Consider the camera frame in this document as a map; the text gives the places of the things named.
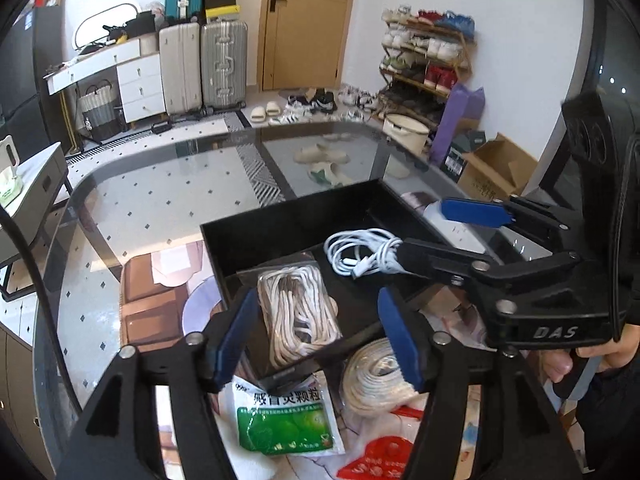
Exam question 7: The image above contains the grey side table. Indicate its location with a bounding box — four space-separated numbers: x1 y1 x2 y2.
0 142 71 301

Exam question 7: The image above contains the oval mirror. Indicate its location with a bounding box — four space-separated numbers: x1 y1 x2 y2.
74 2 142 51

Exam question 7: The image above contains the person's right hand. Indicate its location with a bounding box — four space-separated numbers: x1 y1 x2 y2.
541 326 640 387

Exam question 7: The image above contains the wooden door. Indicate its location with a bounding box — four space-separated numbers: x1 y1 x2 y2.
257 0 358 92

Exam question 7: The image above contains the green white slipper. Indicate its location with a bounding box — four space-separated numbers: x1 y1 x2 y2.
307 161 353 188

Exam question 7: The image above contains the black fridge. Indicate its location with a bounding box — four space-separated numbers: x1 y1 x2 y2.
0 2 66 151

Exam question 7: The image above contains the person's right forearm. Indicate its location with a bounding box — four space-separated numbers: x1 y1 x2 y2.
552 365 640 476

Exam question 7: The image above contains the white enamel pot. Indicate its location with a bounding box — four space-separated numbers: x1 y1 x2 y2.
382 113 431 153

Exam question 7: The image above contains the red white plastic bag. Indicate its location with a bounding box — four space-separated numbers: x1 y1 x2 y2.
335 405 426 480

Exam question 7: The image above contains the printed desk mat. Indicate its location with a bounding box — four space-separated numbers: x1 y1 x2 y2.
120 240 576 480

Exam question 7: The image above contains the wooden shoe rack with shoes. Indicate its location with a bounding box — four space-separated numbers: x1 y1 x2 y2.
378 7 476 116

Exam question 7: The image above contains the beige suitcase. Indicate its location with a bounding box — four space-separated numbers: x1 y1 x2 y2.
159 22 203 116

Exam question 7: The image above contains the woven laundry basket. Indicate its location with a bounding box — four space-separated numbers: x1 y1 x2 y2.
79 80 123 141

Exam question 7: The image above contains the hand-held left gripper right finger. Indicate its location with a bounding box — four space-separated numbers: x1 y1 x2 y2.
377 287 586 480

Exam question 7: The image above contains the black organizer box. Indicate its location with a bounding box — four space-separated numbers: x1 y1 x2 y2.
200 178 493 396

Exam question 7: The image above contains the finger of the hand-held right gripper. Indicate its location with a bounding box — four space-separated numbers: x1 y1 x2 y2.
442 195 583 257
397 237 583 306

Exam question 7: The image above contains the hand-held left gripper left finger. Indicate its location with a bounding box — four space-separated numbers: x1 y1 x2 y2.
55 287 261 480

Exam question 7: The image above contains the dark labelled box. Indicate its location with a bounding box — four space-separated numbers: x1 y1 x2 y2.
442 130 488 181

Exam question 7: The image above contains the beige cabinet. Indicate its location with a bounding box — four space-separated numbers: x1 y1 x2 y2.
0 320 56 480

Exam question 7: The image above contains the open cardboard box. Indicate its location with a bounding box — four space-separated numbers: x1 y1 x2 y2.
457 132 538 201

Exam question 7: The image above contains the silver suitcase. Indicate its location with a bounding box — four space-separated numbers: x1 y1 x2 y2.
201 20 249 111

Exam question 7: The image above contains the green white medicine packet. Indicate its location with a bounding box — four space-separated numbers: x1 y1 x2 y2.
231 370 346 456

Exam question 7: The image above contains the white drawer desk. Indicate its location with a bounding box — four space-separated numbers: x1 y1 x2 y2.
42 37 168 123

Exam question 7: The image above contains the white charging cable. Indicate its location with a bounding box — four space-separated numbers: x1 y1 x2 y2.
324 229 406 278

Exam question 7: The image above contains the white kettle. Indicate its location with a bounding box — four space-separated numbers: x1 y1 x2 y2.
0 135 21 181

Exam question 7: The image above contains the black cable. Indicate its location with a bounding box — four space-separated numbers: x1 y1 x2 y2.
0 212 83 413

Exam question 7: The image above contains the purple yoga mat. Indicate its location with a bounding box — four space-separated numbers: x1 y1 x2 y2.
430 84 486 166

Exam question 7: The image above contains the green tissue box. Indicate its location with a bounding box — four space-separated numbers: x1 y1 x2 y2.
0 172 23 206

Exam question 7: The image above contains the pile of shoes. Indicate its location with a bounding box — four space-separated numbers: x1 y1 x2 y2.
277 85 381 126

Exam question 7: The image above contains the large beige slipper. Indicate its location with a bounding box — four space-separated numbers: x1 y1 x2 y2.
294 142 351 166

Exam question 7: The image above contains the black bag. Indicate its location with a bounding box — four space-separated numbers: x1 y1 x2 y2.
125 10 157 38

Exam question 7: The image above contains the bagged white rope bundle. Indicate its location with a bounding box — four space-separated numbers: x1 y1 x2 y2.
236 255 346 376

